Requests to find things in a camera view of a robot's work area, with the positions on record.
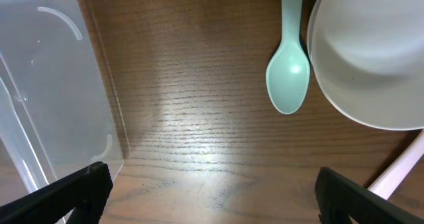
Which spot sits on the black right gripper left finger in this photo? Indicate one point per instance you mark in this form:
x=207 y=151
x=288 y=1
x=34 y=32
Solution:
x=82 y=194

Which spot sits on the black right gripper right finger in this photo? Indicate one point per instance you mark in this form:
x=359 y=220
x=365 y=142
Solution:
x=341 y=200

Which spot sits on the pink plastic fork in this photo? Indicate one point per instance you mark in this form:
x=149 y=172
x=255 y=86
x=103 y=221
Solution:
x=387 y=182

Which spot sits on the clear plastic container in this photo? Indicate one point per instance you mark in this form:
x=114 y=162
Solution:
x=59 y=113

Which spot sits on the mint green plastic spoon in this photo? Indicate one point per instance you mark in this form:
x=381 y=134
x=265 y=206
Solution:
x=288 y=71

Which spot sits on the white plastic bowl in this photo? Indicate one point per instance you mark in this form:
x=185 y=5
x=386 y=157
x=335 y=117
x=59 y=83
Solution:
x=367 y=56

